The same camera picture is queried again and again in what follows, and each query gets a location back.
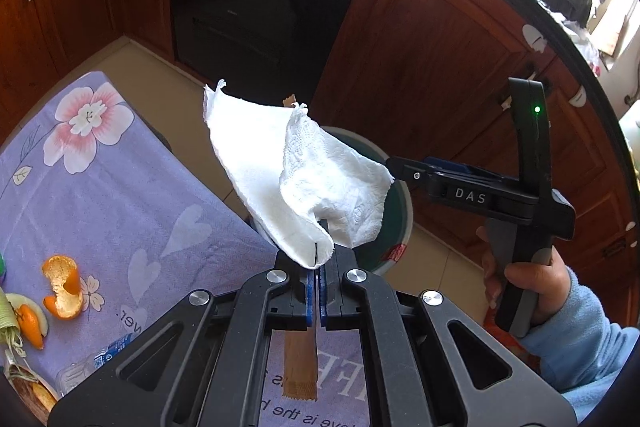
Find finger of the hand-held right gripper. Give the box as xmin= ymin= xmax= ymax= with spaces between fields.
xmin=385 ymin=155 xmax=436 ymax=198
xmin=424 ymin=159 xmax=506 ymax=182

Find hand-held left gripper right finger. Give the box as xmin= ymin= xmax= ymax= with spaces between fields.
xmin=318 ymin=218 xmax=579 ymax=427

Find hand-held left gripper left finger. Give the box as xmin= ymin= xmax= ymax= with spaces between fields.
xmin=47 ymin=251 xmax=317 ymax=427

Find white bin with teal inside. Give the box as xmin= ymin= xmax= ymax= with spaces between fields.
xmin=320 ymin=126 xmax=414 ymax=279

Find white paper towel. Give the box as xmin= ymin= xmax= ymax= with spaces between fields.
xmin=202 ymin=79 xmax=396 ymax=270

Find orange peel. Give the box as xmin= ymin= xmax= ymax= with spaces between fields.
xmin=41 ymin=255 xmax=85 ymax=321

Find person's right forearm blue sleeve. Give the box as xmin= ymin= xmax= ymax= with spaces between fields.
xmin=519 ymin=267 xmax=640 ymax=424

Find person's right hand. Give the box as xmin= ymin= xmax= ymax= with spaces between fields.
xmin=476 ymin=227 xmax=572 ymax=327

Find brown paper sachet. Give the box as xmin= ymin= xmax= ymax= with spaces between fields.
xmin=281 ymin=330 xmax=320 ymax=401

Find wooden sink kitchen cabinet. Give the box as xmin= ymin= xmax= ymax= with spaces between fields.
xmin=310 ymin=0 xmax=638 ymax=313

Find black sink countertop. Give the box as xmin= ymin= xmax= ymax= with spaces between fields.
xmin=377 ymin=0 xmax=640 ymax=192

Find clear plastic bottle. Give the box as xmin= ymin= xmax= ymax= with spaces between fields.
xmin=55 ymin=332 xmax=137 ymax=396

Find purple floral tablecloth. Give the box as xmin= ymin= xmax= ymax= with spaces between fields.
xmin=0 ymin=71 xmax=372 ymax=427

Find black built-in oven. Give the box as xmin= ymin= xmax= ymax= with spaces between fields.
xmin=170 ymin=0 xmax=379 ymax=108

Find small orange peel scraps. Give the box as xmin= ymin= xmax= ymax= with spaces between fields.
xmin=5 ymin=293 xmax=52 ymax=339

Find pale green ribbed wrapper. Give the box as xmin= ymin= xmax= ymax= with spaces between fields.
xmin=0 ymin=289 xmax=29 ymax=360

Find wooden corner kitchen cabinet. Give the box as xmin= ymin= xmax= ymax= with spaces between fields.
xmin=0 ymin=0 xmax=176 ymax=122

